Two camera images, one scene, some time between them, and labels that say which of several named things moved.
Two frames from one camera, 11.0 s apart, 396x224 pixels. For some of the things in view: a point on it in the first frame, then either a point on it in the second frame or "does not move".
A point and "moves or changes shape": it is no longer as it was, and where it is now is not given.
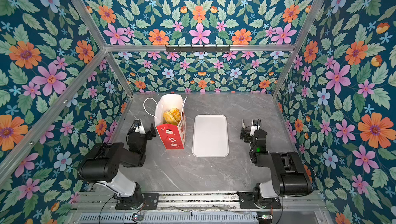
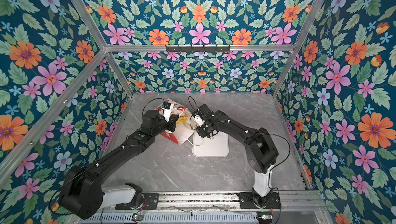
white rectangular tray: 210,136 does not move
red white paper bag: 170,118 moves or changes shape
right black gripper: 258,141 to 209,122
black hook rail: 198,49 does not move
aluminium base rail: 291,201 does not move
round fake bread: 176,112 to 182,119
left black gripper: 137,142 to 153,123
